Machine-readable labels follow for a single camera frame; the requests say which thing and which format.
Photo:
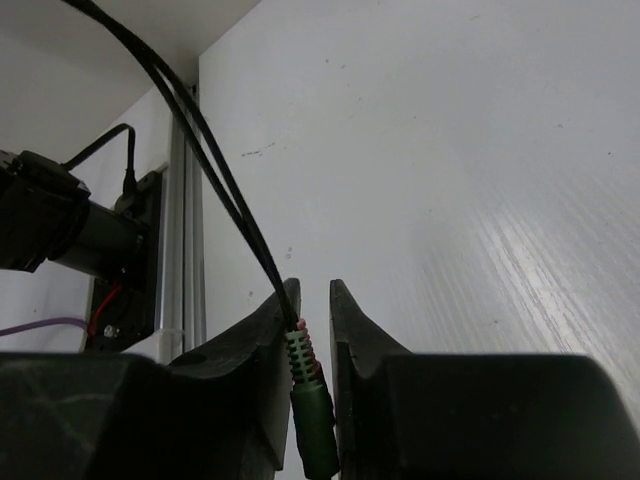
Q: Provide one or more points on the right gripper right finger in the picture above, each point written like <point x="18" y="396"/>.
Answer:
<point x="374" y="408"/>

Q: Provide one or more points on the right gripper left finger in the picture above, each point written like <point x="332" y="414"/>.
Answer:
<point x="233" y="395"/>

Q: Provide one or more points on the aluminium side rail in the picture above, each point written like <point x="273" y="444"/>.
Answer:
<point x="180" y="306"/>

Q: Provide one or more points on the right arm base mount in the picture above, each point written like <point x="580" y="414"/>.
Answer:
<point x="122" y="308"/>

